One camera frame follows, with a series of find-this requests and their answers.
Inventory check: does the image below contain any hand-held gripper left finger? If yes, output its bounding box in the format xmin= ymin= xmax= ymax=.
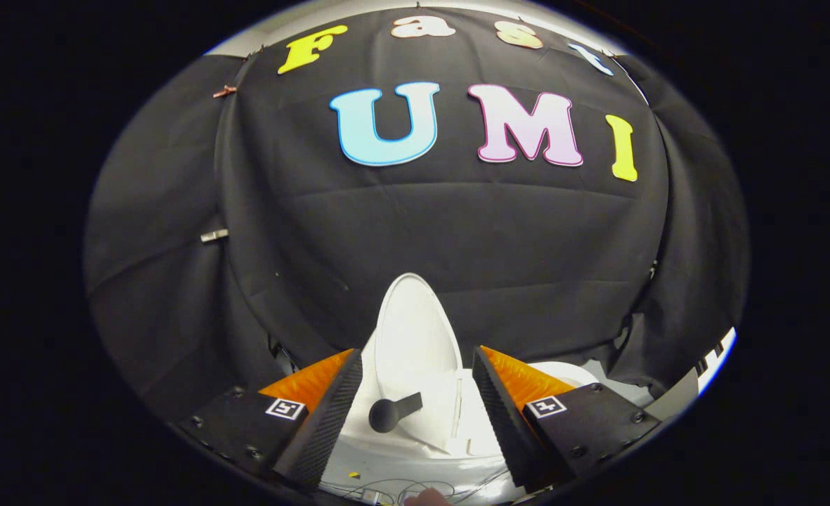
xmin=175 ymin=349 xmax=364 ymax=491

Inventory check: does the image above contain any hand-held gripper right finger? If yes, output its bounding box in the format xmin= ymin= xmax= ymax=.
xmin=472 ymin=345 xmax=662 ymax=492

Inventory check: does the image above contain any black lid handle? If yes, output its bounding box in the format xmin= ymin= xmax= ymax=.
xmin=368 ymin=392 xmax=424 ymax=434

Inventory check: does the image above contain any black backdrop cloth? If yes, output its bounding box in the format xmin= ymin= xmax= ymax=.
xmin=83 ymin=7 xmax=751 ymax=422

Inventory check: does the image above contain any white cable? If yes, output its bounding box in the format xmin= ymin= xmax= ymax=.
xmin=341 ymin=478 xmax=507 ymax=505

